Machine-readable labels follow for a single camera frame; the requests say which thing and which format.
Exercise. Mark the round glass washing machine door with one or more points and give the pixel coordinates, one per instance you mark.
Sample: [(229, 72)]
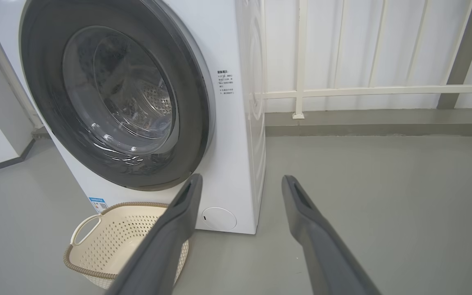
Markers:
[(55, 135)]

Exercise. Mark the white front-load washing machine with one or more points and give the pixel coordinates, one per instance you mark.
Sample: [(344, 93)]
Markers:
[(232, 143)]

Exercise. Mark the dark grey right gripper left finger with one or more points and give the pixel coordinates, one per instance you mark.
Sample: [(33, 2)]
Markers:
[(162, 254)]

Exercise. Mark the printed text notice label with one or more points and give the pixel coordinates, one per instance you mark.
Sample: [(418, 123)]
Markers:
[(225, 82)]

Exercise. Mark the cream perforated laundry basket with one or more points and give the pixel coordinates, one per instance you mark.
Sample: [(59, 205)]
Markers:
[(109, 246)]

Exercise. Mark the white metal railing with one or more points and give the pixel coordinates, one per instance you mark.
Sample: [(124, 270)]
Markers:
[(383, 90)]

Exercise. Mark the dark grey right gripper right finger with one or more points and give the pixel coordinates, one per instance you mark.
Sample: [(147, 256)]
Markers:
[(326, 254)]

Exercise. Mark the round white filter cover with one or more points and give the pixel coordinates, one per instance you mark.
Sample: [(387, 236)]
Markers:
[(219, 219)]

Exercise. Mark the blue energy label sticker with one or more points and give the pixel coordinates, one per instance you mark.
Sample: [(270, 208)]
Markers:
[(98, 205)]

